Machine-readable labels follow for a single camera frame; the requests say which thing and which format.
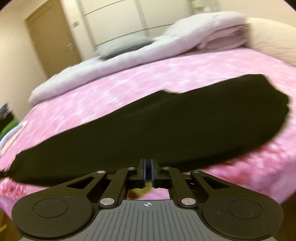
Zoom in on cream quilted headboard cushion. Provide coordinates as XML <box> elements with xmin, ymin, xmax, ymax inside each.
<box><xmin>245</xmin><ymin>17</ymin><xmax>296</xmax><ymax>69</ymax></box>

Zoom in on white ruffled duvet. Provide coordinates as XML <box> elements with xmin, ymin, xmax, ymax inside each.
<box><xmin>28</xmin><ymin>10</ymin><xmax>249</xmax><ymax>106</ymax></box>

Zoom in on grey pillow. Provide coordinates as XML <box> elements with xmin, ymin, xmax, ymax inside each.
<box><xmin>96</xmin><ymin>36</ymin><xmax>154</xmax><ymax>59</ymax></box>

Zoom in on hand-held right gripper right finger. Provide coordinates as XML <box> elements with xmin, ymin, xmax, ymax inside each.
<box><xmin>150</xmin><ymin>158</ymin><xmax>229</xmax><ymax>207</ymax></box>

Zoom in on white cloth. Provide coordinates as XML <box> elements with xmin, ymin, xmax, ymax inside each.
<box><xmin>0</xmin><ymin>122</ymin><xmax>27</xmax><ymax>153</ymax></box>

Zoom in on pink floral blanket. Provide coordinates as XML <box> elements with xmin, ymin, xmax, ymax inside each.
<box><xmin>0</xmin><ymin>47</ymin><xmax>296</xmax><ymax>209</ymax></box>

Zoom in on wooden door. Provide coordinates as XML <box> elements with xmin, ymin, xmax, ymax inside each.
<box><xmin>24</xmin><ymin>0</ymin><xmax>82</xmax><ymax>80</ymax></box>

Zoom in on lavender pillow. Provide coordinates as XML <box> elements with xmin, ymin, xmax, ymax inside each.
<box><xmin>199</xmin><ymin>23</ymin><xmax>251</xmax><ymax>50</ymax></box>

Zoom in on green cloth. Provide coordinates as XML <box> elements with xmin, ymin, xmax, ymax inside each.
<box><xmin>0</xmin><ymin>116</ymin><xmax>19</xmax><ymax>139</ymax></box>

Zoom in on white panelled wardrobe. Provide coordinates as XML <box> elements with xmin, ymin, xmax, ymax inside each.
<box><xmin>60</xmin><ymin>0</ymin><xmax>232</xmax><ymax>58</ymax></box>

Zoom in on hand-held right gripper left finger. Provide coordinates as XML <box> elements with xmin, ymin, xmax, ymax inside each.
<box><xmin>66</xmin><ymin>158</ymin><xmax>147</xmax><ymax>208</ymax></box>

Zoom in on black pants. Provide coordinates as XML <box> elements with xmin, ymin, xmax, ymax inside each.
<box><xmin>0</xmin><ymin>74</ymin><xmax>292</xmax><ymax>187</ymax></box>

